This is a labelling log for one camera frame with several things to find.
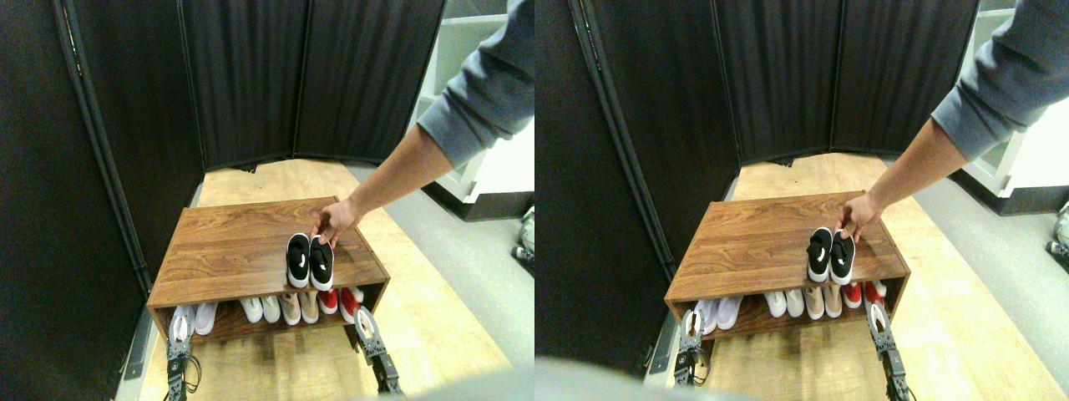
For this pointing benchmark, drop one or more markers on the black shoe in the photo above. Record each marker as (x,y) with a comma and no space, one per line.
(298,261)
(819,255)
(842,259)
(321,266)

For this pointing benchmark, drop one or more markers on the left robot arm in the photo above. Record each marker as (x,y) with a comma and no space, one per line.
(177,383)
(686,376)

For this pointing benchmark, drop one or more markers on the person's hand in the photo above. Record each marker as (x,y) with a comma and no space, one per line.
(860,213)
(336,219)

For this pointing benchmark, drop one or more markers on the dark curtain stand foot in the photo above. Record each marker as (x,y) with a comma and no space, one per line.
(660,355)
(134,359)

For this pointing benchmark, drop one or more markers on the pale lilac shoe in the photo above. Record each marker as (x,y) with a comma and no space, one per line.
(707,316)
(185,317)
(729,312)
(205,317)

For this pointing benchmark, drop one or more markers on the beige shoe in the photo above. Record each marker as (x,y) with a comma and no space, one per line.
(833,301)
(309,307)
(813,303)
(290,309)

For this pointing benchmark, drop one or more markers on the white shoe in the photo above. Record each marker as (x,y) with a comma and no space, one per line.
(777,304)
(271,309)
(795,302)
(252,311)

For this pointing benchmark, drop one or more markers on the brown shoe rack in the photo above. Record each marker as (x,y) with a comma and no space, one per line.
(234,242)
(752,242)

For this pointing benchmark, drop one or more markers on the grey and black object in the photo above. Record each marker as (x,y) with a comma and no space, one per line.
(1061,238)
(526,238)

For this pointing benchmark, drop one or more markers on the black curtain stand pole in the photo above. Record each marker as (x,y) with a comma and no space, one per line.
(622,138)
(102,138)

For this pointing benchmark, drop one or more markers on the white shelf unit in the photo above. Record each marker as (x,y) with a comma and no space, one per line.
(509,167)
(1044,159)

